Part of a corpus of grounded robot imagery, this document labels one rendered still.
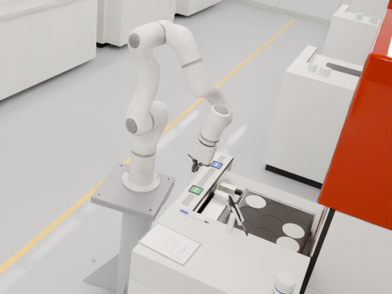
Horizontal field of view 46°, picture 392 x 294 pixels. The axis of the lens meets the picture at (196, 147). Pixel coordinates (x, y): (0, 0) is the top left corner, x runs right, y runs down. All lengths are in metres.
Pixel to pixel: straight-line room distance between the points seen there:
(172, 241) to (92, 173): 2.10
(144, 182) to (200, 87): 0.65
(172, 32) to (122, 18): 4.49
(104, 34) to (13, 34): 1.95
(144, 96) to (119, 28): 4.37
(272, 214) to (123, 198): 0.71
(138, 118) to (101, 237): 1.42
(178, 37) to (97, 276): 1.62
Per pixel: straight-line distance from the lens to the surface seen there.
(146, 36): 1.88
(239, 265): 1.82
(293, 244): 2.10
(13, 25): 4.74
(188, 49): 1.82
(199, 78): 1.82
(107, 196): 2.22
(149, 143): 2.15
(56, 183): 3.76
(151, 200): 2.21
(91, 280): 2.95
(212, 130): 1.86
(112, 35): 6.44
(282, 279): 1.69
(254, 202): 2.26
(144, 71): 1.97
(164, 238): 1.86
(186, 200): 2.09
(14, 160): 4.05
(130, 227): 2.42
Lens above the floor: 2.22
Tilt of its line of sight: 30 degrees down
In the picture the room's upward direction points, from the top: 10 degrees clockwise
